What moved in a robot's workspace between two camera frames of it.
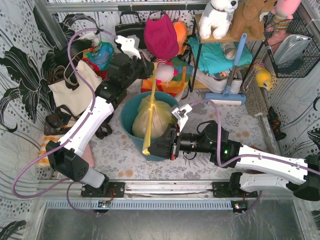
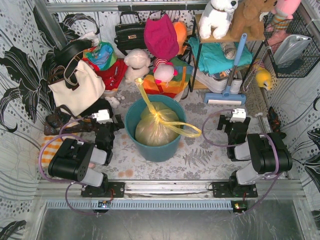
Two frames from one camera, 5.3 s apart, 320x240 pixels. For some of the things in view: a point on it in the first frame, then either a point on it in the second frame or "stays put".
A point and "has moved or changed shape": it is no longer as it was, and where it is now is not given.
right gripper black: x=172 y=142 to x=223 y=122
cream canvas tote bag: x=77 y=102 stays put
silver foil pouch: x=290 y=47 stays put
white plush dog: x=215 y=18 stays put
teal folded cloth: x=212 y=57 stays put
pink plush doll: x=165 y=71 stays put
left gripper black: x=136 y=66 to x=116 y=123
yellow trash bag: x=154 y=117 has moved or changed shape
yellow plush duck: x=263 y=78 stays put
